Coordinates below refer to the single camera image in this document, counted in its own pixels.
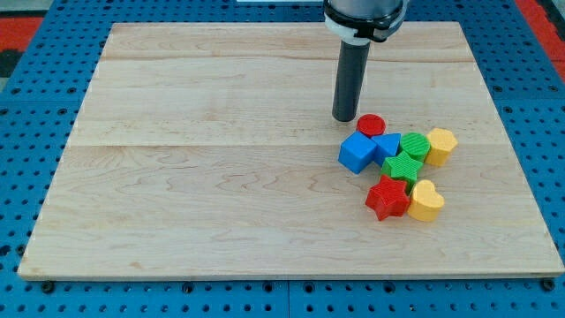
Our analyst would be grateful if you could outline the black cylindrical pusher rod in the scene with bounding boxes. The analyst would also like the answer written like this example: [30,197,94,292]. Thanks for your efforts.
[332,42,370,122]

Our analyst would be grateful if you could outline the red circle block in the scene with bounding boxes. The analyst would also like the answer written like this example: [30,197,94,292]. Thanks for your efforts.
[356,114,387,138]

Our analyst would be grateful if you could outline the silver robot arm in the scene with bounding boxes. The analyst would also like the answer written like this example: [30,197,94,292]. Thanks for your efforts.
[323,0,410,122]

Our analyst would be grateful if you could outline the green circle block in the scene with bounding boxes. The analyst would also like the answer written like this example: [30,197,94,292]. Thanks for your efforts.
[399,132,431,162]

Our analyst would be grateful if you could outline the blue triangle block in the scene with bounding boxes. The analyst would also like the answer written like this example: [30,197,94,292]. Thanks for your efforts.
[371,132,402,166]

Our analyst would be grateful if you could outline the blue cube block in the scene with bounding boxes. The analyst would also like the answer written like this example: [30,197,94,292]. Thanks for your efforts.
[337,132,376,174]

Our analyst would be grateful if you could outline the green star block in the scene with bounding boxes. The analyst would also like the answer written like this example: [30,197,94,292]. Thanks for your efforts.
[380,151,424,193]

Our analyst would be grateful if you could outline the yellow hexagon block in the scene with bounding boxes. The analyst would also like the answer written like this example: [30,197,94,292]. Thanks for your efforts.
[425,128,458,167]

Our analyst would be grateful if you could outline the red star block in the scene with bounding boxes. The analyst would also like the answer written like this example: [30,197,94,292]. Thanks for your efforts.
[365,174,410,221]

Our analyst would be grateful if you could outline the yellow heart block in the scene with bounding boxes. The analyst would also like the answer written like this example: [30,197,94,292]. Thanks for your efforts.
[407,179,445,222]

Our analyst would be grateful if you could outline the wooden board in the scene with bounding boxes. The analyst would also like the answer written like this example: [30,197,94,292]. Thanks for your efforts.
[18,22,564,281]

